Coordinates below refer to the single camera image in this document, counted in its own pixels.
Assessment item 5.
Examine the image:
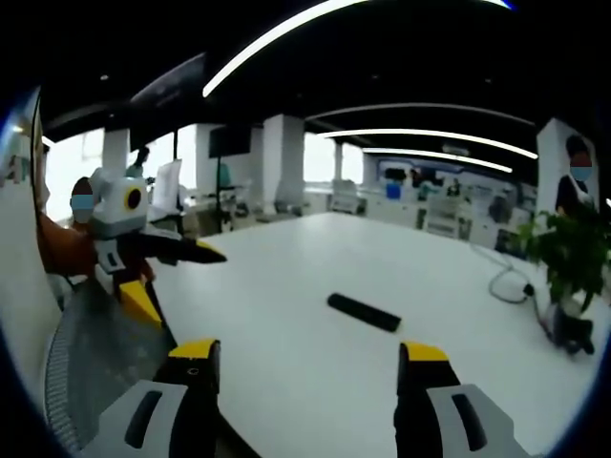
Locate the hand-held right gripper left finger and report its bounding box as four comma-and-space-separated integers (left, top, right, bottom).
79, 338, 223, 458

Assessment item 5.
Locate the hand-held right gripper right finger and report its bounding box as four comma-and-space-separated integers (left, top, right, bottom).
392, 340, 532, 458

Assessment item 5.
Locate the black remote control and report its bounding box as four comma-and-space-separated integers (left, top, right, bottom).
326, 292, 403, 334

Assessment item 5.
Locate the white standing board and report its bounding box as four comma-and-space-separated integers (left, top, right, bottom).
155, 158, 183, 213

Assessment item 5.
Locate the grey mesh office chair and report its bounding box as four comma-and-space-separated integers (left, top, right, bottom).
41, 275, 179, 455

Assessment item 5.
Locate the large dark ceiling screen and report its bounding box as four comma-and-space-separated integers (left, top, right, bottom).
127, 51, 208, 150

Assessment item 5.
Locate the black hanging monitor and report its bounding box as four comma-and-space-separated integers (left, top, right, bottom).
208, 124, 252, 159

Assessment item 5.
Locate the dark plant pot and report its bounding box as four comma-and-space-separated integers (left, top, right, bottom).
547, 302, 597, 357

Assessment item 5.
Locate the green potted plant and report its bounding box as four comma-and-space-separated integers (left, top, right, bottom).
516, 198, 611, 317

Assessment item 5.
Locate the long curved ceiling light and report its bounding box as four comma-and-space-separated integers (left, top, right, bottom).
201, 0, 508, 99

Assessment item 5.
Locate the white power cable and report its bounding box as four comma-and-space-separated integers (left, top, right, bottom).
471, 245, 537, 304

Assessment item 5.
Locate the wall poster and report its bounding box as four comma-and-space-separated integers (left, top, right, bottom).
553, 133, 601, 216

